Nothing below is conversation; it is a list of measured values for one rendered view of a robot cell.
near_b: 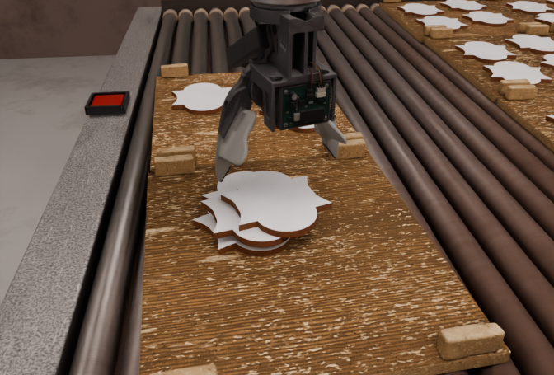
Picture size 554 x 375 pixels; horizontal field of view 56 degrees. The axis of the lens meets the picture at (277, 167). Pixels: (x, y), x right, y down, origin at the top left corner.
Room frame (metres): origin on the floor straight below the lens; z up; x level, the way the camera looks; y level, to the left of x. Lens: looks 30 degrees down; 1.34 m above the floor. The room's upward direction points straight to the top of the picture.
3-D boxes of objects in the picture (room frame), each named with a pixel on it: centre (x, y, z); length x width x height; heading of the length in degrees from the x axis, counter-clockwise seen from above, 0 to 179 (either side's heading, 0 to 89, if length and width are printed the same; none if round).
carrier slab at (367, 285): (0.52, -0.01, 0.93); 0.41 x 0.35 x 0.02; 11
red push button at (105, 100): (0.98, 0.34, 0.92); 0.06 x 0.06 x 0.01; 7
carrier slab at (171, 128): (0.93, 0.06, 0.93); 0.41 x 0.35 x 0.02; 10
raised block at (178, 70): (1.10, 0.22, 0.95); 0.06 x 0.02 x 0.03; 100
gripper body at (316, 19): (0.53, -0.01, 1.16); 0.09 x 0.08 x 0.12; 23
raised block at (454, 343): (0.35, -0.18, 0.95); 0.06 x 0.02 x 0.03; 101
